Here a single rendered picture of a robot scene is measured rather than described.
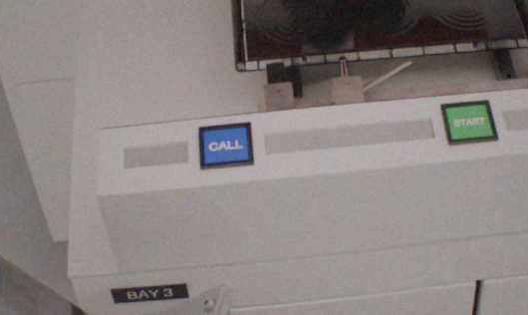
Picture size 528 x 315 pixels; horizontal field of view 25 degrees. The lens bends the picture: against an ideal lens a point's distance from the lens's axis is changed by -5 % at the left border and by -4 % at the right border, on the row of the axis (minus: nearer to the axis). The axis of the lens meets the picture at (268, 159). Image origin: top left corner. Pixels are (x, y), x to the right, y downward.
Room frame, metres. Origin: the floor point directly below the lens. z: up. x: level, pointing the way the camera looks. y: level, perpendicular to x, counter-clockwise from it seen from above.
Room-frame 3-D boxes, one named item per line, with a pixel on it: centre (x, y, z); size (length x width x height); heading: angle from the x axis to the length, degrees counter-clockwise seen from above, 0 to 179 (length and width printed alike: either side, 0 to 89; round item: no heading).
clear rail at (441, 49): (1.04, -0.16, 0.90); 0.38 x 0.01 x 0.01; 89
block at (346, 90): (0.96, -0.10, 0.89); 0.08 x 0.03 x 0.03; 179
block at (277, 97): (0.96, -0.02, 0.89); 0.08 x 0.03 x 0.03; 179
